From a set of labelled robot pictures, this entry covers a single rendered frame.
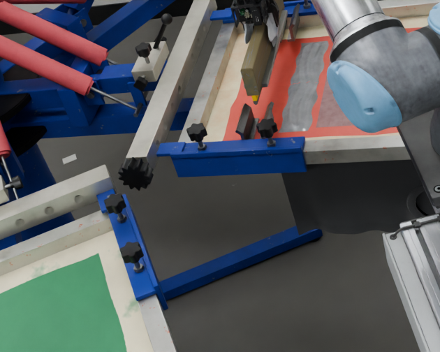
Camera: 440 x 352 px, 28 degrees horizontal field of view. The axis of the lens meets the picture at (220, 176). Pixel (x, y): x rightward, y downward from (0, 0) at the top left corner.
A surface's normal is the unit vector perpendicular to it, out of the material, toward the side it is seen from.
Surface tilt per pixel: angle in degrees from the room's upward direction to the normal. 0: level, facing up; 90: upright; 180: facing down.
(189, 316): 0
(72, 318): 0
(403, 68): 39
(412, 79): 58
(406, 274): 0
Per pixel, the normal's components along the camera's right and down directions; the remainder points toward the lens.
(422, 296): -0.25, -0.73
